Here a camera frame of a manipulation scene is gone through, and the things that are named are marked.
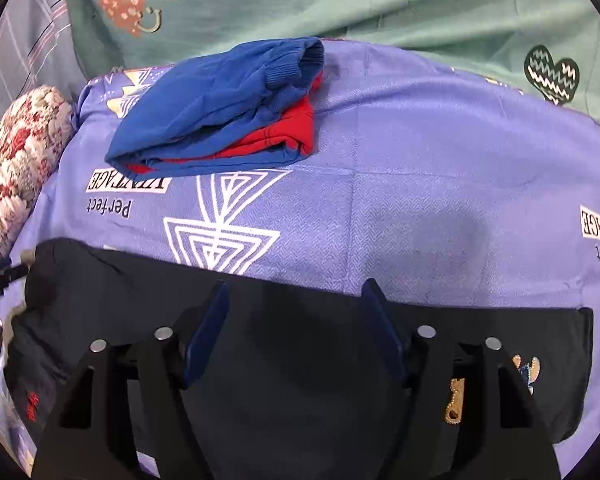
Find black pants with grey waistband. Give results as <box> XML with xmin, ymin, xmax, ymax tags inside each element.
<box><xmin>1</xmin><ymin>238</ymin><xmax>593</xmax><ymax>479</ymax></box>

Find red floral bolster pillow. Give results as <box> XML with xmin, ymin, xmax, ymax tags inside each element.
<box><xmin>0</xmin><ymin>86</ymin><xmax>74</xmax><ymax>259</ymax></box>

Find folded blue garment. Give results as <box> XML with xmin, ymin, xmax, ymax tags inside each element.
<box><xmin>104</xmin><ymin>36</ymin><xmax>326</xmax><ymax>180</ymax></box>

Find purple printed bed sheet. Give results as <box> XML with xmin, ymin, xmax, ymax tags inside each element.
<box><xmin>0</xmin><ymin>41</ymin><xmax>600</xmax><ymax>474</ymax></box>

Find folded red garment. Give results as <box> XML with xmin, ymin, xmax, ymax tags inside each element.
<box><xmin>124</xmin><ymin>70</ymin><xmax>325</xmax><ymax>175</ymax></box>

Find teal heart print blanket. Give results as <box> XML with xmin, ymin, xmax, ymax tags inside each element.
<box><xmin>67</xmin><ymin>0</ymin><xmax>600</xmax><ymax>123</ymax></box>

